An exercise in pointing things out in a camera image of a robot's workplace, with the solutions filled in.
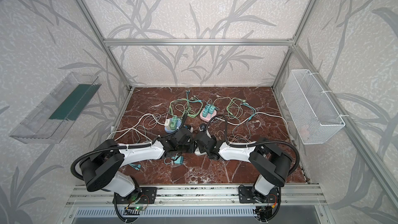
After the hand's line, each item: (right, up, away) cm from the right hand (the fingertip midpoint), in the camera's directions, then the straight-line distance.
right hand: (203, 136), depth 90 cm
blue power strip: (-21, +4, +3) cm, 22 cm away
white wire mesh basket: (+46, +15, -27) cm, 56 cm away
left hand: (-2, -3, -3) cm, 5 cm away
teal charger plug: (-12, -11, -8) cm, 18 cm away
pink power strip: (+4, +11, +10) cm, 15 cm away
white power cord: (-37, +7, +11) cm, 40 cm away
